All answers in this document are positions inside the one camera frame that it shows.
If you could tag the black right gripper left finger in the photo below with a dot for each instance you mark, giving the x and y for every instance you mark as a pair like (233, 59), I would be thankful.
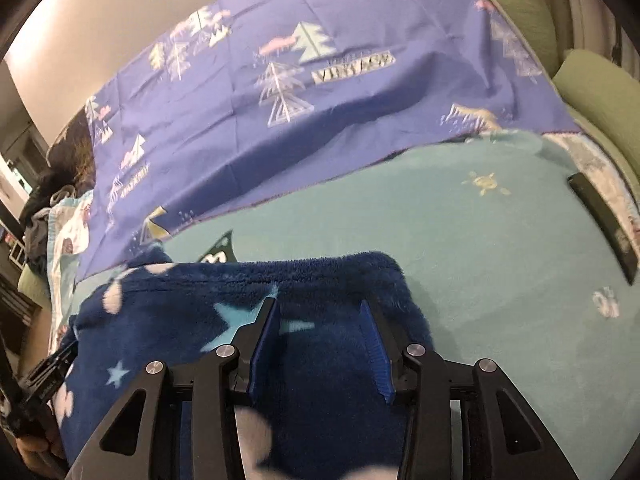
(139, 437)

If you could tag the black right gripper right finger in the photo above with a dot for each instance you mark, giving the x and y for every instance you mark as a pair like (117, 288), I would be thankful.
(465, 421)

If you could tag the navy fleece garment with stars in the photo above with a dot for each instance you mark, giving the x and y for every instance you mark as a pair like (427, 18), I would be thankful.
(318, 415)

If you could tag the dark clothes pile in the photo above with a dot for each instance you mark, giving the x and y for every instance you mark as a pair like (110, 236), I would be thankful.
(70, 172)

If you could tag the teal blanket with orange print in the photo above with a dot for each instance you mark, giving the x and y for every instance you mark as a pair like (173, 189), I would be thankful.
(502, 259)

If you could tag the green pillow near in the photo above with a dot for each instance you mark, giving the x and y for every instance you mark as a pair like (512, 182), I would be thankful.
(605, 95)

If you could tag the green pillow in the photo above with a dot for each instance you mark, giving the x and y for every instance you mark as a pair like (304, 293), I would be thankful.
(534, 20)
(605, 95)

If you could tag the purple bedsheet with tree print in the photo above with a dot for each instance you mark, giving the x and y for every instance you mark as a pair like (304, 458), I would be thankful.
(247, 100)

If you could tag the green pillow far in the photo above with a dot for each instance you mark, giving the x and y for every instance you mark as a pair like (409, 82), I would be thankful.
(534, 20)

